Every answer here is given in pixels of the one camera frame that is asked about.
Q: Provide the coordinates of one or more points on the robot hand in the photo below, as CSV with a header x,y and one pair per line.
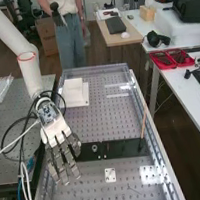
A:
x,y
56,129

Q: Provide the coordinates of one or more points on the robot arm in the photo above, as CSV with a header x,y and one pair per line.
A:
x,y
2,28

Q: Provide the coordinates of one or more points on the small white box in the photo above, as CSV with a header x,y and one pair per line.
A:
x,y
74,91

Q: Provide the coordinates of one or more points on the small white square plate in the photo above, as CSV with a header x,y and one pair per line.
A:
x,y
110,174

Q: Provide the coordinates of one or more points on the black plate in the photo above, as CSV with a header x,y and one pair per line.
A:
x,y
123,149

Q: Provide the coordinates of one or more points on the clear box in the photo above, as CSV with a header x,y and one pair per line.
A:
x,y
120,85

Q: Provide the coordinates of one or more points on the thin stick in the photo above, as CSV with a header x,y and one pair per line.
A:
x,y
144,123

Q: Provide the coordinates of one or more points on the cardboard box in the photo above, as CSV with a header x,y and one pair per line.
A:
x,y
47,37

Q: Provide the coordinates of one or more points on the person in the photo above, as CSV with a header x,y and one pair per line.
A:
x,y
68,34

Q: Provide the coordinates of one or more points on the wooden desk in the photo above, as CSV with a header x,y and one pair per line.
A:
x,y
122,48

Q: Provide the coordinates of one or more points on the white mouse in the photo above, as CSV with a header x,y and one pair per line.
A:
x,y
125,35

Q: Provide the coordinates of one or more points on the black laptop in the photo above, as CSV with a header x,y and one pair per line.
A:
x,y
115,25

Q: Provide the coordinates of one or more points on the black office chair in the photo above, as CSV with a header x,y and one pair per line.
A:
x,y
22,11

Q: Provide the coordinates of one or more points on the red tray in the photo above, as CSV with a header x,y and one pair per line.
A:
x,y
163,60
182,56

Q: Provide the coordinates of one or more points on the white desk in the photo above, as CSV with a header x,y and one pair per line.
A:
x,y
190,111

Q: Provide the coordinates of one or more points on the black headphones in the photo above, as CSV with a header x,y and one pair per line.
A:
x,y
156,38

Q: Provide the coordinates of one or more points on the wooden tissue box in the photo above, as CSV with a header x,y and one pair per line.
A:
x,y
147,13

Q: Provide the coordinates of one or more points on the black case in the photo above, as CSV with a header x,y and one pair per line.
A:
x,y
189,7

